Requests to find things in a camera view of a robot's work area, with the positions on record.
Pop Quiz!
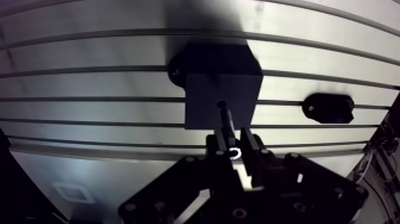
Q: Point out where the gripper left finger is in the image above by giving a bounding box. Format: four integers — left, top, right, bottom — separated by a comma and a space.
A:
118, 127, 245, 224

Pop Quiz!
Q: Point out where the dark blue-grey block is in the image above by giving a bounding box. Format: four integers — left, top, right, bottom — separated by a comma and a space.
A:
167, 41, 264, 131

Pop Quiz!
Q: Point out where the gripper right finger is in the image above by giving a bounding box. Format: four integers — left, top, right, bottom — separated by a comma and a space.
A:
240, 126, 370, 224

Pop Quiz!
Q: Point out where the black oval holder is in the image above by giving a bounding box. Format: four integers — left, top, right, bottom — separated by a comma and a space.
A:
301, 92, 356, 125

